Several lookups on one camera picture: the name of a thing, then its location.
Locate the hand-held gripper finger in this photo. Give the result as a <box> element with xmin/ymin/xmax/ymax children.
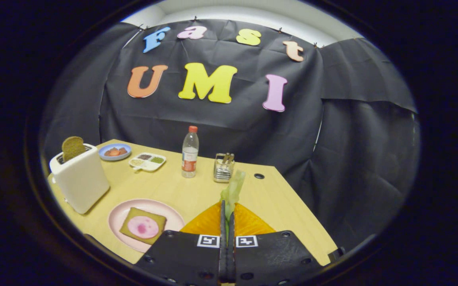
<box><xmin>136</xmin><ymin>200</ymin><xmax>228</xmax><ymax>286</ymax></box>
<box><xmin>228</xmin><ymin>203</ymin><xmax>323</xmax><ymax>285</ymax></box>

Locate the green lettuce leaf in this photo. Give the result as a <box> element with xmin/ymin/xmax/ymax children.
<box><xmin>220</xmin><ymin>170</ymin><xmax>246</xmax><ymax>245</ymax></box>

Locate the plain brown bread slice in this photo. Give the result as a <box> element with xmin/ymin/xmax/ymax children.
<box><xmin>62</xmin><ymin>136</ymin><xmax>87</xmax><ymax>162</ymax></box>

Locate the pink ham slice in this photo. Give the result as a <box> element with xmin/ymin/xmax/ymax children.
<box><xmin>128</xmin><ymin>216</ymin><xmax>159</xmax><ymax>239</ymax></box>

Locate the brown bread slice with ham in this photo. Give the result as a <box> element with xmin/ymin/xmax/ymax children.
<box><xmin>119</xmin><ymin>207</ymin><xmax>167</xmax><ymax>245</ymax></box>

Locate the clear plastic water bottle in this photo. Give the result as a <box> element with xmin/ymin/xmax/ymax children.
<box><xmin>181</xmin><ymin>126</ymin><xmax>200</xmax><ymax>178</ymax></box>

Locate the pink round plate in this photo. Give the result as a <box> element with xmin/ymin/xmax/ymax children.
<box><xmin>108</xmin><ymin>199</ymin><xmax>186</xmax><ymax>253</ymax></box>

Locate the white divided dish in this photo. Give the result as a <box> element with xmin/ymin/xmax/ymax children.
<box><xmin>129</xmin><ymin>153</ymin><xmax>167</xmax><ymax>172</ymax></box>

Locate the small blue plate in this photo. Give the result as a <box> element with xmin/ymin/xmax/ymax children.
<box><xmin>99</xmin><ymin>143</ymin><xmax>132</xmax><ymax>161</ymax></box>

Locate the white toaster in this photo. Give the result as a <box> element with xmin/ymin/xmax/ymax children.
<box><xmin>49</xmin><ymin>143</ymin><xmax>111</xmax><ymax>215</ymax></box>

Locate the metal wire cutlery holder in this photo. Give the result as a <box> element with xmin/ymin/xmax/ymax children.
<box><xmin>213</xmin><ymin>153</ymin><xmax>235</xmax><ymax>183</ymax></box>

